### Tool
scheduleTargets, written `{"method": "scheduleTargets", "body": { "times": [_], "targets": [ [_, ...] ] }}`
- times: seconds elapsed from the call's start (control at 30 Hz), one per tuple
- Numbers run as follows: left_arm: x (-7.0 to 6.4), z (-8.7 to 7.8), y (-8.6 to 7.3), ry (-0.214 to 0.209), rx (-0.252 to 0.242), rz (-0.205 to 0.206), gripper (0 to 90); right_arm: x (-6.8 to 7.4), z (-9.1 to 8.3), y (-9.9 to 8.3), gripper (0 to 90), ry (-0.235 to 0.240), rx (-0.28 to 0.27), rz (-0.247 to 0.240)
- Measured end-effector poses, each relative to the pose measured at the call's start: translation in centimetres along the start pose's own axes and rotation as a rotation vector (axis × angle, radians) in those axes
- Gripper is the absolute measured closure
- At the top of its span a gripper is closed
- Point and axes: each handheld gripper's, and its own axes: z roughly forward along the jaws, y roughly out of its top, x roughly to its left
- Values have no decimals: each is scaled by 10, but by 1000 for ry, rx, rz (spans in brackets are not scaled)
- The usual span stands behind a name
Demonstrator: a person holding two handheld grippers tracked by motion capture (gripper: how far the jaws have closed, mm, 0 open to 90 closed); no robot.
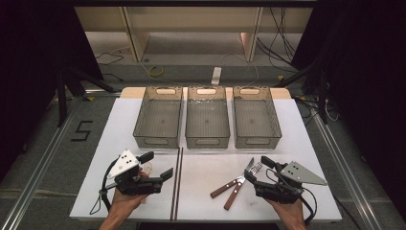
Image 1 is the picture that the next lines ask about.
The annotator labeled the bundle of black cables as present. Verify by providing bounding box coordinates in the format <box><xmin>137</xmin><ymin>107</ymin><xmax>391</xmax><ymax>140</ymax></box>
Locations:
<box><xmin>257</xmin><ymin>6</ymin><xmax>300</xmax><ymax>74</ymax></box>

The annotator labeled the hand-held gripper black cable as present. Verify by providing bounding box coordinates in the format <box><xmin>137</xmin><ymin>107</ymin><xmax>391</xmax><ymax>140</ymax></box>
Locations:
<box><xmin>89</xmin><ymin>157</ymin><xmax>120</xmax><ymax>216</ymax></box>
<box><xmin>264</xmin><ymin>168</ymin><xmax>319</xmax><ymax>224</ymax></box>

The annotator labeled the grey translucent plastic bin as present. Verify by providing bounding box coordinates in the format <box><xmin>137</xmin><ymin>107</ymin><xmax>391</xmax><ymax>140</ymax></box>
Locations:
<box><xmin>233</xmin><ymin>85</ymin><xmax>283</xmax><ymax>150</ymax></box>
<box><xmin>185</xmin><ymin>85</ymin><xmax>232</xmax><ymax>150</ymax></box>
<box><xmin>132</xmin><ymin>85</ymin><xmax>184</xmax><ymax>150</ymax></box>

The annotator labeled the wooden-handled knife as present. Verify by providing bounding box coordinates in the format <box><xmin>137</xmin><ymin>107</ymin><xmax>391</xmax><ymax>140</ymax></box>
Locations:
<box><xmin>223</xmin><ymin>156</ymin><xmax>256</xmax><ymax>211</ymax></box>

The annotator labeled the left hand-held gripper black cable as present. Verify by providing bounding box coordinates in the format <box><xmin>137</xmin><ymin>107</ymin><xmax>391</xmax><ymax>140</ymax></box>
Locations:
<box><xmin>89</xmin><ymin>157</ymin><xmax>120</xmax><ymax>216</ymax></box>

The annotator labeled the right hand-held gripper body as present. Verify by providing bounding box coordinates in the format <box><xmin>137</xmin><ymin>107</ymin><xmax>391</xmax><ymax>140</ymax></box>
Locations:
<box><xmin>254</xmin><ymin>161</ymin><xmax>329</xmax><ymax>205</ymax></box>

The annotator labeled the wooden-handled fork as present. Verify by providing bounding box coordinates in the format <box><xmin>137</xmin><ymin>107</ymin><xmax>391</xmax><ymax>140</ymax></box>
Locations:
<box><xmin>210</xmin><ymin>162</ymin><xmax>264</xmax><ymax>199</ymax></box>

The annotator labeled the black curtain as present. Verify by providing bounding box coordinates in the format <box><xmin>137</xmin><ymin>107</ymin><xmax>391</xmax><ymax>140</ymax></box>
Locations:
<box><xmin>291</xmin><ymin>0</ymin><xmax>406</xmax><ymax>221</ymax></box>
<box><xmin>0</xmin><ymin>0</ymin><xmax>104</xmax><ymax>180</ymax></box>

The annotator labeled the aluminium floor rail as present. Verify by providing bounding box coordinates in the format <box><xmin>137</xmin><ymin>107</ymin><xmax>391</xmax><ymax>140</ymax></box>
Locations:
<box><xmin>310</xmin><ymin>111</ymin><xmax>384</xmax><ymax>230</ymax></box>
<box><xmin>0</xmin><ymin>95</ymin><xmax>84</xmax><ymax>230</ymax></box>

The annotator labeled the person's left hand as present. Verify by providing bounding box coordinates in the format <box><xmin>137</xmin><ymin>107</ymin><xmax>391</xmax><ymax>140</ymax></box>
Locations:
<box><xmin>109</xmin><ymin>171</ymin><xmax>150</xmax><ymax>212</ymax></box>

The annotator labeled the black tripod stand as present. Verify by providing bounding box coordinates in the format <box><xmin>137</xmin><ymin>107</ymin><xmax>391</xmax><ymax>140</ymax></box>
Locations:
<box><xmin>56</xmin><ymin>65</ymin><xmax>118</xmax><ymax>128</ymax></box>
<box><xmin>274</xmin><ymin>61</ymin><xmax>330</xmax><ymax>126</ymax></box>

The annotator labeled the beige wooden shelf unit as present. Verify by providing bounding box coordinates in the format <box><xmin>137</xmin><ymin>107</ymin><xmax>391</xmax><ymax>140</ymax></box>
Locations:
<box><xmin>74</xmin><ymin>6</ymin><xmax>314</xmax><ymax>63</ymax></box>

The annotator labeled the white power strip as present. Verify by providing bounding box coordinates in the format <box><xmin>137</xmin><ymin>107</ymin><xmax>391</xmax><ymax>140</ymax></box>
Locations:
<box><xmin>211</xmin><ymin>66</ymin><xmax>222</xmax><ymax>86</ymax></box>

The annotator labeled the yellow tape roll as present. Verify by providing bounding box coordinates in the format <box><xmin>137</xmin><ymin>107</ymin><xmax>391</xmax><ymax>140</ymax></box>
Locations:
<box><xmin>148</xmin><ymin>65</ymin><xmax>165</xmax><ymax>78</ymax></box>

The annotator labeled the right hand-held gripper black cable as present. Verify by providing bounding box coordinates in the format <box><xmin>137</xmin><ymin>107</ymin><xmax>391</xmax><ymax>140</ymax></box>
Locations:
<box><xmin>264</xmin><ymin>168</ymin><xmax>319</xmax><ymax>224</ymax></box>

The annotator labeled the person's right hand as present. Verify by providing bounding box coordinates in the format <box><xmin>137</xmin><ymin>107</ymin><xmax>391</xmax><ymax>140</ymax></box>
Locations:
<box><xmin>266</xmin><ymin>198</ymin><xmax>306</xmax><ymax>223</ymax></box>

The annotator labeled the thin black floor cable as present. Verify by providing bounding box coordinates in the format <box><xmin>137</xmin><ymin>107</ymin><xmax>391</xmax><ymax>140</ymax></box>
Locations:
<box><xmin>95</xmin><ymin>51</ymin><xmax>125</xmax><ymax>82</ymax></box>

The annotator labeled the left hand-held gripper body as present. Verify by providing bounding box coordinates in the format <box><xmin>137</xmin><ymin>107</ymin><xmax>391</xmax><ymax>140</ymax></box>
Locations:
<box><xmin>106</xmin><ymin>149</ymin><xmax>164</xmax><ymax>196</ymax></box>

